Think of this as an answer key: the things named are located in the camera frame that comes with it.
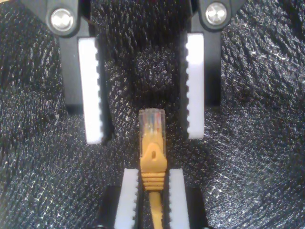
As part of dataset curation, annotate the yellow network cable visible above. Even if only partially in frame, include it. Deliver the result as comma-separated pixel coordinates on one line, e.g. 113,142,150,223
138,107,167,229

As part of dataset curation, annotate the black textured mat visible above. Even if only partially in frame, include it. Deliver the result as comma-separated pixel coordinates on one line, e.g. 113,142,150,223
0,0,305,229

